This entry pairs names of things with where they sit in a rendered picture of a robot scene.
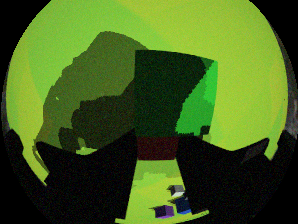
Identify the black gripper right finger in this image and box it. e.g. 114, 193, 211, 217
176, 136, 270, 214

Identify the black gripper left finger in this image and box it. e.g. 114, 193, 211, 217
36, 128, 138, 220

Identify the blue block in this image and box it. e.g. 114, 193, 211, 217
174, 196, 192, 214

